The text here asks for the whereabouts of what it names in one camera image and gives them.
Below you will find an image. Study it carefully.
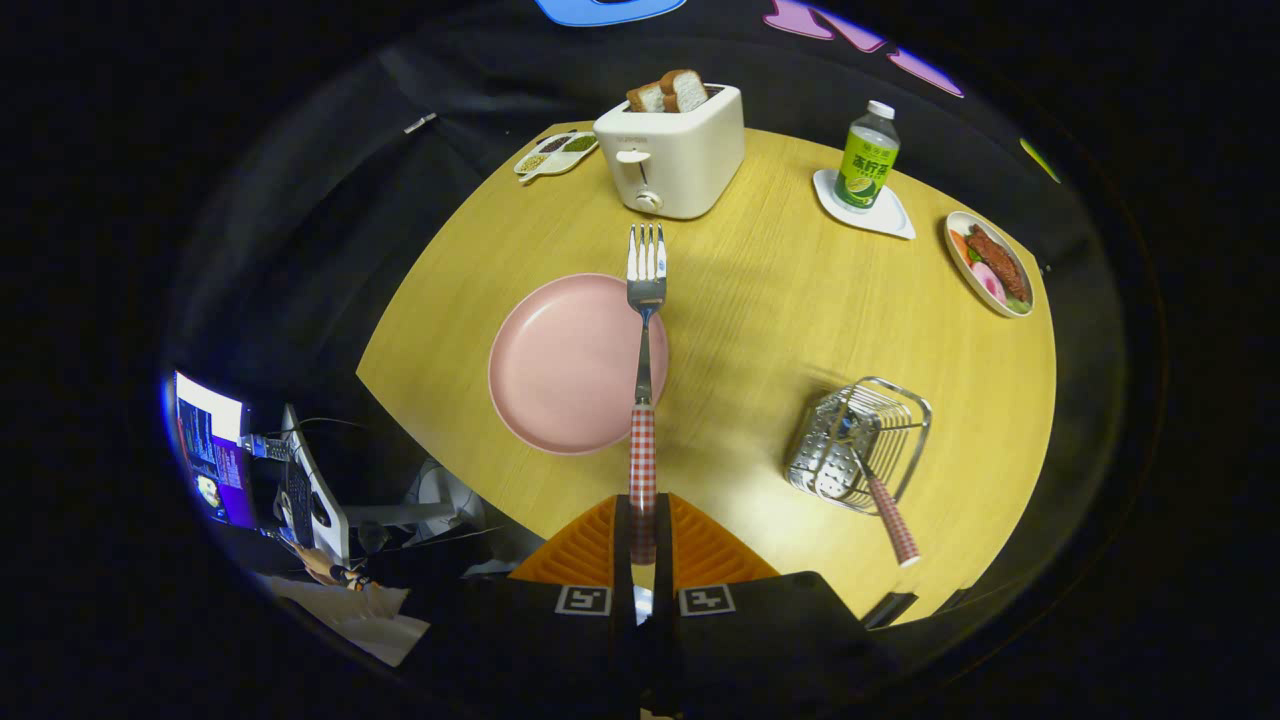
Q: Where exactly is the white toaster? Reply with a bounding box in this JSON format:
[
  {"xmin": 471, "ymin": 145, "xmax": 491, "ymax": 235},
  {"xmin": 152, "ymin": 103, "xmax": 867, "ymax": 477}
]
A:
[{"xmin": 593, "ymin": 83, "xmax": 746, "ymax": 221}]

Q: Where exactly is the white laptop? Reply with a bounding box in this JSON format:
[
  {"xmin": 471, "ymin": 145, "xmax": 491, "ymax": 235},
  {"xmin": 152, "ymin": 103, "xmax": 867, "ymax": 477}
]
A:
[{"xmin": 278, "ymin": 405, "xmax": 351, "ymax": 563}]

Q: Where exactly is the green label drink bottle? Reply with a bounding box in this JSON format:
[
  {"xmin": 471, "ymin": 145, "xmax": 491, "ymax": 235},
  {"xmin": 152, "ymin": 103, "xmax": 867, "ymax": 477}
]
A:
[{"xmin": 833, "ymin": 100, "xmax": 901, "ymax": 213}]

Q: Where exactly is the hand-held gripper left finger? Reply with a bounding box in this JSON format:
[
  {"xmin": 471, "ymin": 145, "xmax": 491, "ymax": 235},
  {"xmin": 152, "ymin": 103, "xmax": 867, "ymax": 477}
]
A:
[{"xmin": 430, "ymin": 494, "xmax": 641, "ymax": 720}]

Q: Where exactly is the white square coaster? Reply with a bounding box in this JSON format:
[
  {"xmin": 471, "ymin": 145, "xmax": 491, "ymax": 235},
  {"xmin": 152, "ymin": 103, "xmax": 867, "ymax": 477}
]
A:
[{"xmin": 812, "ymin": 168, "xmax": 917, "ymax": 241}]

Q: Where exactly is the fork with red checked handle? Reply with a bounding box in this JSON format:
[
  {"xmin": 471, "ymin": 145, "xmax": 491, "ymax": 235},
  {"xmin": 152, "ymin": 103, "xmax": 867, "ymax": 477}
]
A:
[{"xmin": 626, "ymin": 223, "xmax": 668, "ymax": 566}]

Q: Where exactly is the cream plate of food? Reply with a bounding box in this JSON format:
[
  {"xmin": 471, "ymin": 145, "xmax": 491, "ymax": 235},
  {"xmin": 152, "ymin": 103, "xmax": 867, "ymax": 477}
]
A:
[{"xmin": 944, "ymin": 210, "xmax": 1035, "ymax": 319}]

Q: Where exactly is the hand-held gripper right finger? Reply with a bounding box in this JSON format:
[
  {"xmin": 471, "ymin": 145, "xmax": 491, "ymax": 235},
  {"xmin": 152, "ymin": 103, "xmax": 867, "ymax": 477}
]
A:
[{"xmin": 655, "ymin": 494, "xmax": 901, "ymax": 720}]

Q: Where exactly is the spoon with red checked handle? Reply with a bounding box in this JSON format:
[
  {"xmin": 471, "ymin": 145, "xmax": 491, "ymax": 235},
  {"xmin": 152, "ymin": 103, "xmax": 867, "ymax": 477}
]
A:
[{"xmin": 815, "ymin": 430, "xmax": 921, "ymax": 569}]

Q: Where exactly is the white divided bean dish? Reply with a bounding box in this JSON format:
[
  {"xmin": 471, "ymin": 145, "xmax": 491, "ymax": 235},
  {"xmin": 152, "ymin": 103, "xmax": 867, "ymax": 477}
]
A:
[{"xmin": 513, "ymin": 130, "xmax": 600, "ymax": 186}]

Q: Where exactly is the white crumpled cloth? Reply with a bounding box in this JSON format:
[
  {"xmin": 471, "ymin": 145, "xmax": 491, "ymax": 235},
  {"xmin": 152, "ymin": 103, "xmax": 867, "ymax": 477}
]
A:
[{"xmin": 270, "ymin": 575, "xmax": 431, "ymax": 666}]

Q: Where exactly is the pink round plate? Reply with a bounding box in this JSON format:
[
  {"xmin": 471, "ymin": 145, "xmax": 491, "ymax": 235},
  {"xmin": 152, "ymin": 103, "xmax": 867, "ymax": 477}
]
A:
[{"xmin": 488, "ymin": 273, "xmax": 670, "ymax": 457}]

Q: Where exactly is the white bread slice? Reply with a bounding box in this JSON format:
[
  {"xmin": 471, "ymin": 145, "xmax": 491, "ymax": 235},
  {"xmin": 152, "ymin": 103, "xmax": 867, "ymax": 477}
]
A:
[{"xmin": 658, "ymin": 69, "xmax": 709, "ymax": 113}]

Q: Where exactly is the computer monitor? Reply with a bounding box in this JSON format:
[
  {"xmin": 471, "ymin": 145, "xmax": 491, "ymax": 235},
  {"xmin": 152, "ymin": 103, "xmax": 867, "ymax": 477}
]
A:
[{"xmin": 175, "ymin": 372, "xmax": 258, "ymax": 529}]

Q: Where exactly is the metal wire basket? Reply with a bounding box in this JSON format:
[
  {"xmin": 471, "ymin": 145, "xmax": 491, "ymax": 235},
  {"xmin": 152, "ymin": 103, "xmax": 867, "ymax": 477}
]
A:
[{"xmin": 783, "ymin": 376, "xmax": 933, "ymax": 516}]

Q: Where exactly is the brown meat piece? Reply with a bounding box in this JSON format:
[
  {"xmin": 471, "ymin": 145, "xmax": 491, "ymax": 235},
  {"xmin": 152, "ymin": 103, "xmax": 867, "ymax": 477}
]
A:
[{"xmin": 966, "ymin": 224, "xmax": 1031, "ymax": 303}]

